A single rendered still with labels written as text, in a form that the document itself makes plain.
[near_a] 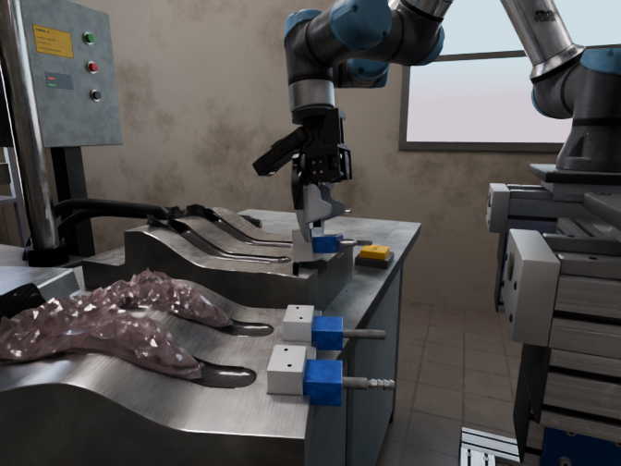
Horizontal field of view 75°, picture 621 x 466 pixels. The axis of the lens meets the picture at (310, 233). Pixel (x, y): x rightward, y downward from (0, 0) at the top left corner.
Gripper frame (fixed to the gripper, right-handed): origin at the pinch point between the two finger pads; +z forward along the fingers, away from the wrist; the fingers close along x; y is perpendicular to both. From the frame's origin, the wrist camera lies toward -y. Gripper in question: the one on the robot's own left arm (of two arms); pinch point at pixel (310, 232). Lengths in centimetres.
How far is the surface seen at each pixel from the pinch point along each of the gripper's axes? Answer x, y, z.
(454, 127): 192, 16, -45
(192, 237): 0.5, -25.4, -0.4
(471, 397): 117, 20, 82
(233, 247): 5.1, -19.3, 2.4
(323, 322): -15.1, 7.2, 10.9
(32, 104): 1, -68, -33
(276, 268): -4.1, -4.9, 5.4
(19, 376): -40.0, -14.4, 9.6
